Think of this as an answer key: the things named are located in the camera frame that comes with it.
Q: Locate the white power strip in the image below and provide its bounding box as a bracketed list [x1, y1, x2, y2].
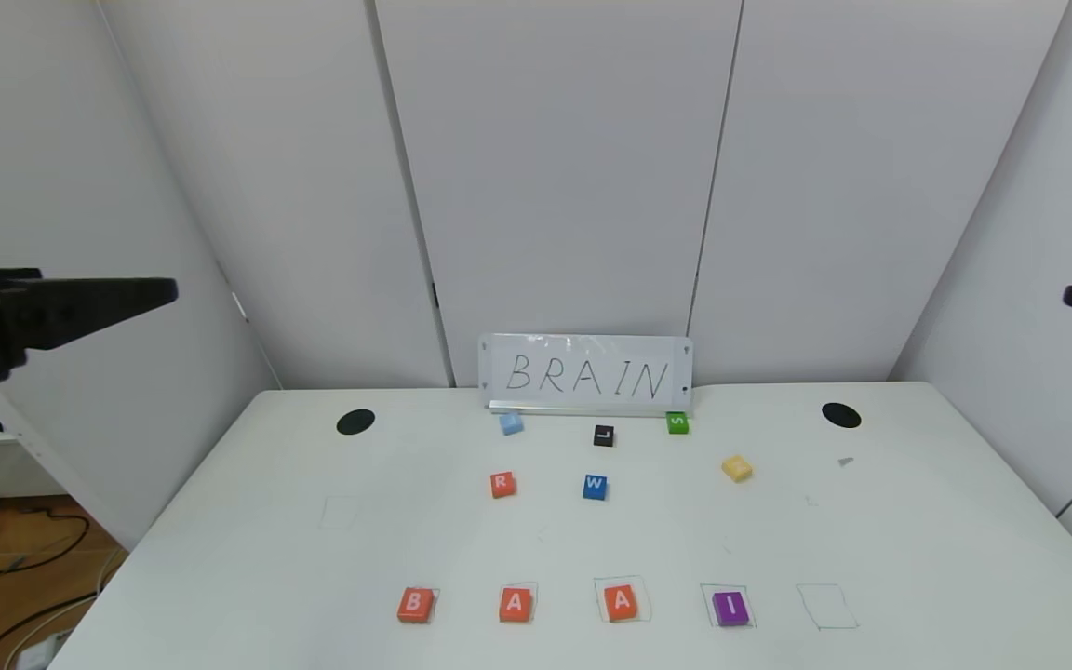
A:
[15, 631, 72, 670]

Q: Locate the white BRAIN sign board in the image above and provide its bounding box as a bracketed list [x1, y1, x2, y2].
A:
[478, 334, 693, 416]

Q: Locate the black looped floor cable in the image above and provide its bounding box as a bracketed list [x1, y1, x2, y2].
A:
[0, 470, 92, 578]

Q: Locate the orange B letter block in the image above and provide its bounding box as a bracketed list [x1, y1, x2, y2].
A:
[397, 587, 437, 623]

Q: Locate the black straight floor cable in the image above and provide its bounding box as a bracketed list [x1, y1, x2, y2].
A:
[0, 594, 101, 670]

